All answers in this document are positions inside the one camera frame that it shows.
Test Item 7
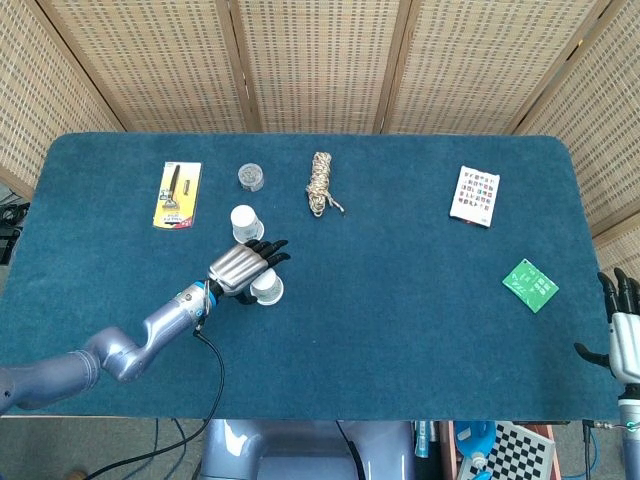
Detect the white box with coloured squares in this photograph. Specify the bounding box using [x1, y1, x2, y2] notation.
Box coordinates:
[448, 165, 502, 230]

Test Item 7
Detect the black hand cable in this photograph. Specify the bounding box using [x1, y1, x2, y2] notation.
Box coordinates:
[79, 309, 226, 480]

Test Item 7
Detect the woven folding screen panel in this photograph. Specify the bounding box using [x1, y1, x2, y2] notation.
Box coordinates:
[513, 0, 640, 239]
[37, 0, 261, 134]
[372, 0, 615, 136]
[0, 0, 126, 201]
[228, 0, 414, 135]
[592, 223, 640, 281]

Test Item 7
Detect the brown wooden board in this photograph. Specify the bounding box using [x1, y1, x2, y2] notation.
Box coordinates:
[439, 420, 459, 480]

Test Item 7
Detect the blue felt table mat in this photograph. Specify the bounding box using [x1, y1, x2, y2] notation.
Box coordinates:
[0, 132, 621, 421]

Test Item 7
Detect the yellow razor blister package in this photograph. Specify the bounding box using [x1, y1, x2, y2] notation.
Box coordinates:
[151, 160, 204, 232]

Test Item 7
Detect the black plug with cable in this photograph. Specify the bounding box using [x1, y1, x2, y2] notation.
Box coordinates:
[581, 420, 627, 441]

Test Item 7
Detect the beige coiled rope bundle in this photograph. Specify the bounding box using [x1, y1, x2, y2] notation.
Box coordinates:
[305, 151, 346, 218]

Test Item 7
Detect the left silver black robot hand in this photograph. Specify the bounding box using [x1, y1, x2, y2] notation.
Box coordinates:
[206, 238, 292, 307]

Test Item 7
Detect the black white checkerboard board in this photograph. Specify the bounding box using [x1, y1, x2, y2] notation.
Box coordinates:
[457, 421, 556, 480]

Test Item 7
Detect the black equipment pile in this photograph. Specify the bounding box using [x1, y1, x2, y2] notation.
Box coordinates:
[0, 183, 32, 266]

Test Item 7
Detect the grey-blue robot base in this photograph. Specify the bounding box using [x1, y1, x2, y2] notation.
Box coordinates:
[199, 418, 417, 480]

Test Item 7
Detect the round clear clip container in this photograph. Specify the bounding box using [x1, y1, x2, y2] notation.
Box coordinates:
[237, 162, 266, 193]

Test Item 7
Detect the blue plastic tool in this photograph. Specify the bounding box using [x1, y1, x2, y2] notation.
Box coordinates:
[454, 421, 497, 457]

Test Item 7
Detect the blue floor cable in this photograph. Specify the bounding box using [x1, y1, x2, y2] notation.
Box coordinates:
[133, 418, 189, 480]

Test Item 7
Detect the green paper packet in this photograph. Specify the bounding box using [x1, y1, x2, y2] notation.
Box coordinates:
[501, 257, 560, 315]

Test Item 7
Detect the white paper cup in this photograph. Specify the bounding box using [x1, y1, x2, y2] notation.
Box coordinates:
[229, 204, 265, 246]
[248, 269, 286, 307]

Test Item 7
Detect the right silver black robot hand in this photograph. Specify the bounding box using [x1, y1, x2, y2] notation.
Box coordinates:
[573, 267, 640, 386]

